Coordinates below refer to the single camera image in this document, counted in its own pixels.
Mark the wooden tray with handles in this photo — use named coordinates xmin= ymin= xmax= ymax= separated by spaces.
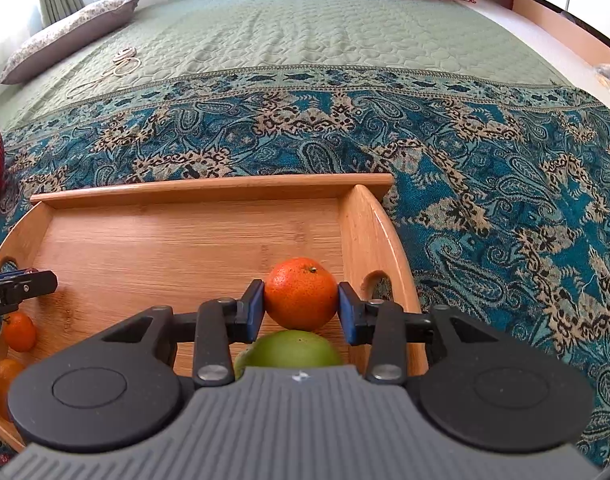
xmin=0 ymin=173 xmax=428 ymax=453

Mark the green quilted bedspread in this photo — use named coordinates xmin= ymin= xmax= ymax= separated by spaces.
xmin=0 ymin=0 xmax=576 ymax=121

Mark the beige ringed cord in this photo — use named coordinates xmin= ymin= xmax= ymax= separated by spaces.
xmin=67 ymin=47 xmax=142 ymax=100

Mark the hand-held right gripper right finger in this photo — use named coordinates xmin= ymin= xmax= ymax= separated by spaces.
xmin=337 ymin=282 xmax=490 ymax=383

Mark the green apple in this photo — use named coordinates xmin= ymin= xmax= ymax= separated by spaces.
xmin=233 ymin=330 xmax=344 ymax=381

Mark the teal paisley blanket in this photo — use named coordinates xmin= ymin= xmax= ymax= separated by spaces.
xmin=0 ymin=65 xmax=610 ymax=466

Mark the floral pillow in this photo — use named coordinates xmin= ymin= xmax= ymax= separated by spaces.
xmin=0 ymin=0 xmax=140 ymax=85

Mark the small tangerine with stem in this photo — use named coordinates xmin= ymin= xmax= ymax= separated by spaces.
xmin=4 ymin=311 xmax=38 ymax=353

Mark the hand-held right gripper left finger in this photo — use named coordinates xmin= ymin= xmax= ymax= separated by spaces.
xmin=97 ymin=279 xmax=266 ymax=388

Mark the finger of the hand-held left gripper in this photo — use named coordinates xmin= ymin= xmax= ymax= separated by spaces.
xmin=5 ymin=270 xmax=59 ymax=307

